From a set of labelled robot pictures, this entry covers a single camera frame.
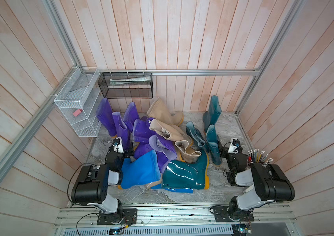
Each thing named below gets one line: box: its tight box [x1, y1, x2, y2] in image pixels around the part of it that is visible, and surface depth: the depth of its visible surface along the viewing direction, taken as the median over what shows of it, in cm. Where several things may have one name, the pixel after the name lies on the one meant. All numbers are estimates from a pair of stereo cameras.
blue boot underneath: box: [150, 183, 194, 194], surface depth 81 cm
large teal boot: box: [162, 151, 210, 190], surface depth 81 cm
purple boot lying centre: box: [132, 118, 157, 160], surface depth 90 cm
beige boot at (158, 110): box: [146, 97, 184, 126], surface depth 97 cm
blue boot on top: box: [120, 149, 161, 190], surface depth 76 cm
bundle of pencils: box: [247, 148, 274, 165], surface depth 83 cm
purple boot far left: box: [95, 97, 117, 137], surface depth 92 cm
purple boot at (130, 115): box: [122, 101, 140, 133], surface depth 89 cm
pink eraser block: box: [72, 108, 84, 118], surface depth 84 cm
